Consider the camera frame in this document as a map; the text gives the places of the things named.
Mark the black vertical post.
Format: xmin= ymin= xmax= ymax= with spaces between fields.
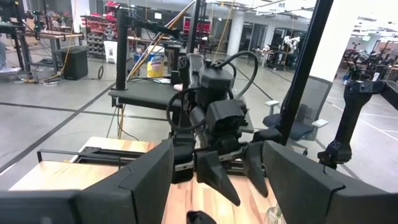
xmin=186 ymin=0 xmax=206 ymax=55

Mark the black floor box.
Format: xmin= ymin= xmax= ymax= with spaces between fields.
xmin=60 ymin=46 xmax=90 ymax=81

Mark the black desk monitor pole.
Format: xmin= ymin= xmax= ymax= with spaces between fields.
xmin=115 ymin=8 xmax=181 ymax=91

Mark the red parts bin shelf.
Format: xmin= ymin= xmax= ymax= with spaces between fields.
xmin=80 ymin=1 xmax=121 ymax=60

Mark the wooden-top workbench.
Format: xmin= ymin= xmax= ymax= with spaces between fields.
xmin=0 ymin=29 xmax=85 ymax=75

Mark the office chair with mesh back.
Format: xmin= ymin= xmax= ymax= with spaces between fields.
xmin=262 ymin=76 xmax=333 ymax=156

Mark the grey side desk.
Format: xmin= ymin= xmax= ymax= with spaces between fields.
xmin=108 ymin=79 xmax=193 ymax=111

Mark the wooden shelf with black frame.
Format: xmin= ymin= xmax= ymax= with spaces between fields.
xmin=9 ymin=149 xmax=125 ymax=191

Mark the yellow wipes canister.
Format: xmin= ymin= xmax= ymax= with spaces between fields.
xmin=146 ymin=52 xmax=165 ymax=78

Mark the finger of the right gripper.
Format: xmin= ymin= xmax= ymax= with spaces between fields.
xmin=244 ymin=141 xmax=269 ymax=198
xmin=195 ymin=151 xmax=241 ymax=207

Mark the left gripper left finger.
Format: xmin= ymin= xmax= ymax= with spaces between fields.
xmin=0 ymin=139 xmax=175 ymax=224

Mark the white waste bin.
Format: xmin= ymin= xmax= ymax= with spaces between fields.
xmin=103 ymin=40 xmax=118 ymax=65

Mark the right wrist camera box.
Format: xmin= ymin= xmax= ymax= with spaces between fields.
xmin=205 ymin=100 xmax=247 ymax=135

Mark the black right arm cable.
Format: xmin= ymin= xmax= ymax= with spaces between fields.
xmin=214 ymin=50 xmax=259 ymax=100

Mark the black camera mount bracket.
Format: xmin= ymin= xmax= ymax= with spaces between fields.
xmin=317 ymin=79 xmax=398 ymax=170

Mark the black aluminium table frame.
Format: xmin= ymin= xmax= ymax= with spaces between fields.
xmin=74 ymin=145 xmax=249 ymax=175

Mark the clear glass vase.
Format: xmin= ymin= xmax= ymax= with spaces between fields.
xmin=264 ymin=203 xmax=287 ymax=224

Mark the black slanted stand pole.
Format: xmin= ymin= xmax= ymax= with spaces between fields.
xmin=278 ymin=0 xmax=335 ymax=147

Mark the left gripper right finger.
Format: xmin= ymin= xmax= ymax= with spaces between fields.
xmin=262 ymin=140 xmax=398 ymax=224

